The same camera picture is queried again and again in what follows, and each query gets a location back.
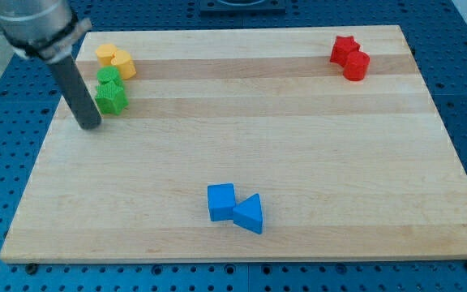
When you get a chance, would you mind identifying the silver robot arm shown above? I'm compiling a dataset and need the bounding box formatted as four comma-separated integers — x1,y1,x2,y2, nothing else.
0,0,92,64

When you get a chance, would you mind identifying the blue triangle block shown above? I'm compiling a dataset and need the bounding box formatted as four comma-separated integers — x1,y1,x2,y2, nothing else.
233,193,263,234

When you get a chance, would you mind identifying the wooden board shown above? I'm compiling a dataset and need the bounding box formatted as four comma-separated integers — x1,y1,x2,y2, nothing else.
0,25,467,264

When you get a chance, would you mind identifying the blue cube block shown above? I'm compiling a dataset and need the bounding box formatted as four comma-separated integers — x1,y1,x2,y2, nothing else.
207,182,236,221

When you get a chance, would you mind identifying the green star block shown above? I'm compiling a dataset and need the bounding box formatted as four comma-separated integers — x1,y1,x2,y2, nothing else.
95,82,129,115

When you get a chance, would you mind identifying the yellow heart block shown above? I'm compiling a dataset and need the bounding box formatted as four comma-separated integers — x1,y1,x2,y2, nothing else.
111,49,136,79

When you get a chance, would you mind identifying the red cylinder block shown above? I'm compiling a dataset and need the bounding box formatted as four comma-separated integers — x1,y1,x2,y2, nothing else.
343,51,371,81

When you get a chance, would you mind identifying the red star block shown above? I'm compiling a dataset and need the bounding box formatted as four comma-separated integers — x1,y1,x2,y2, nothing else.
330,36,361,67

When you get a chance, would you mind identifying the yellow hexagon block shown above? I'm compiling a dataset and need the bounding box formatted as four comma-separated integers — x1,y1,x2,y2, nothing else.
95,43,118,67

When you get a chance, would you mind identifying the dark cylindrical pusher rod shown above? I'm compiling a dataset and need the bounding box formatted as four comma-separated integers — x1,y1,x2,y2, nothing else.
48,55,101,130

